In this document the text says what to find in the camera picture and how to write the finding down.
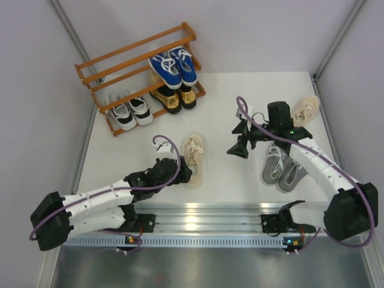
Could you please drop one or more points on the perforated grey cable tray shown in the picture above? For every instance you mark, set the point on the perforated grey cable tray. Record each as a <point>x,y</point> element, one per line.
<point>182,241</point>

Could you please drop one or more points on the black white sneaker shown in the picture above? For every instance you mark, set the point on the black white sneaker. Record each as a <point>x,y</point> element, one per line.
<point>141,111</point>
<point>123,117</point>

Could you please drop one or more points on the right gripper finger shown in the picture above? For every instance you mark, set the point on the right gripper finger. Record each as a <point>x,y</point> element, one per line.
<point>239,149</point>
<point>241,128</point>

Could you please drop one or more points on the gold loafer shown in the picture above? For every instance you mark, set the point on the gold loafer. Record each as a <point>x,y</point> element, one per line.
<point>187,97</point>
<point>168,99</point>

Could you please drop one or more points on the blue canvas sneaker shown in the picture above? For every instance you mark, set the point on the blue canvas sneaker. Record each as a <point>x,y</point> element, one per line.
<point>184,62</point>
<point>165,67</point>

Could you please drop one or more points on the right grey canvas sneaker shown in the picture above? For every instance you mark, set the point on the right grey canvas sneaker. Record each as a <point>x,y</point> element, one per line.
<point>291,176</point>

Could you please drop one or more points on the beige sneaker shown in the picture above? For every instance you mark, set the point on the beige sneaker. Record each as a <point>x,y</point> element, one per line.
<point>193,152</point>
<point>305,110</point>

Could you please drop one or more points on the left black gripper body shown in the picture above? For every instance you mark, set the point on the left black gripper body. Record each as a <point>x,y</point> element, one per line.
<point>182,176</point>

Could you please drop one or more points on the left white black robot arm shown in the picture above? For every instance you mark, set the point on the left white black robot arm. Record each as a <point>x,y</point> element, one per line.
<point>129,190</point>

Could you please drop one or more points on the grey canvas sneaker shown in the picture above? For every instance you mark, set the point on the grey canvas sneaker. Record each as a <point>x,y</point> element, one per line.
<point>275,163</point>
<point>291,176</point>

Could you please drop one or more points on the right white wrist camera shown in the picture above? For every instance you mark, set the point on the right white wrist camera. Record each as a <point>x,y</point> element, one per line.
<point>245,112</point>

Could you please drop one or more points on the aluminium rail frame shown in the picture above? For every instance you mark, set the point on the aluminium rail frame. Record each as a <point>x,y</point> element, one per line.
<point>197,218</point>

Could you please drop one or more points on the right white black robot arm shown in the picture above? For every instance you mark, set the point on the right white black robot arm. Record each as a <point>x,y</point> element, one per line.
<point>351,208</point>

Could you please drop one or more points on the left grey canvas sneaker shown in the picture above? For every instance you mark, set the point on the left grey canvas sneaker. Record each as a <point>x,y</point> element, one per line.
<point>275,163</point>

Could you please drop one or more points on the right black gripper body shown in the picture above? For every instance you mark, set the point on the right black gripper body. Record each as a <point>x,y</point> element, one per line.
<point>256,134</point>

